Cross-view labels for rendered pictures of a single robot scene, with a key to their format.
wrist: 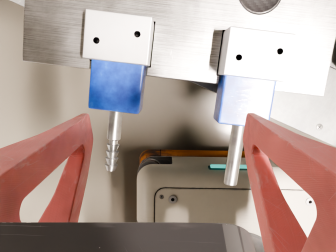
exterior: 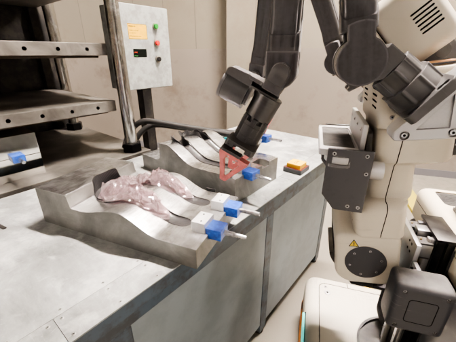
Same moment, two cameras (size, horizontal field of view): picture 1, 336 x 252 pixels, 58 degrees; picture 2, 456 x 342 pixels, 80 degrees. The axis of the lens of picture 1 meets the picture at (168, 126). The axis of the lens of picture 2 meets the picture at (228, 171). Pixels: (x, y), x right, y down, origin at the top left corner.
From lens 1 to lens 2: 0.61 m
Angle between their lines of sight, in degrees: 70
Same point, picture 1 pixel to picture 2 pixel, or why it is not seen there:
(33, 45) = (192, 245)
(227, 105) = (232, 207)
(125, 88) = (218, 223)
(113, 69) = (211, 224)
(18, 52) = not seen: outside the picture
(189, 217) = not seen: outside the picture
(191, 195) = not seen: outside the picture
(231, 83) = (226, 205)
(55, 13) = (185, 238)
